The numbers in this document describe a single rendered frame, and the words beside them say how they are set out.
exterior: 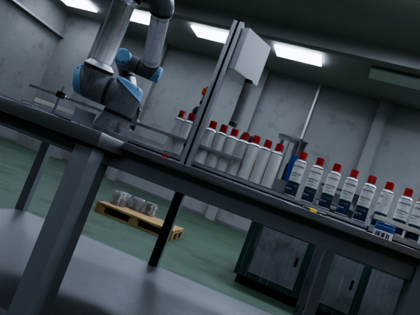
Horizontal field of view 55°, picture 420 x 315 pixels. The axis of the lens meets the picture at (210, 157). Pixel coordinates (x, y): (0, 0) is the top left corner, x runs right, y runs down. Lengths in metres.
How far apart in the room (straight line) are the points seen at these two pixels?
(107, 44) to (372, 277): 3.37
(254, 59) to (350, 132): 10.44
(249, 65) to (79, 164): 0.91
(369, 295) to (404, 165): 8.11
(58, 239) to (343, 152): 11.15
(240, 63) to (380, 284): 3.02
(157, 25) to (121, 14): 0.15
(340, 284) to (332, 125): 8.35
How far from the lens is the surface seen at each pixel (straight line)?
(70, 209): 1.16
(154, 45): 1.76
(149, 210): 5.96
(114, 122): 1.58
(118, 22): 1.64
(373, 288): 4.28
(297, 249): 4.25
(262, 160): 1.77
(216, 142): 1.80
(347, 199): 1.79
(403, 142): 12.22
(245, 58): 1.75
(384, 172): 12.01
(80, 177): 1.15
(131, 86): 1.59
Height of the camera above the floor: 0.79
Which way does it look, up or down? 4 degrees up
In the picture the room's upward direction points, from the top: 21 degrees clockwise
